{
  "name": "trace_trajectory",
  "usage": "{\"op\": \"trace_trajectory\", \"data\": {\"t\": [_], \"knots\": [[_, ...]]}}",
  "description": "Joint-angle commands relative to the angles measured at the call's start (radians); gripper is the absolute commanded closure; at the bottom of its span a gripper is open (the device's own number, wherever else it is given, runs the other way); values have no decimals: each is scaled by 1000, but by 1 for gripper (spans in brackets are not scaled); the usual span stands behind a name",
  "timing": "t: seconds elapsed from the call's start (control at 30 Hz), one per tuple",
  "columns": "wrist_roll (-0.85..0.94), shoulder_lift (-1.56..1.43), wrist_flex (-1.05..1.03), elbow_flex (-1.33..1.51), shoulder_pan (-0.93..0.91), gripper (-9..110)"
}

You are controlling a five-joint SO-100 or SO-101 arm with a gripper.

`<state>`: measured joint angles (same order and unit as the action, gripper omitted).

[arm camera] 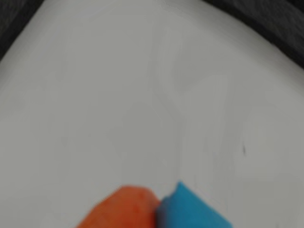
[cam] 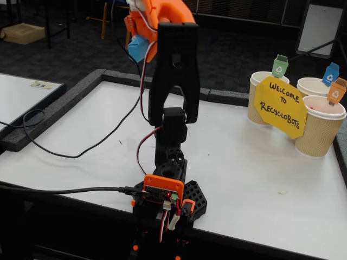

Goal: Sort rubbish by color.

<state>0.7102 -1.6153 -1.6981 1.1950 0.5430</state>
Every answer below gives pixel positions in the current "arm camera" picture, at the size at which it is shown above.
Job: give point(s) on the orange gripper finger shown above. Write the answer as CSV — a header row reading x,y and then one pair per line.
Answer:
x,y
126,209

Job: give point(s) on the blue paper rubbish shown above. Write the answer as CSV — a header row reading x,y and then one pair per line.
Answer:
x,y
190,209

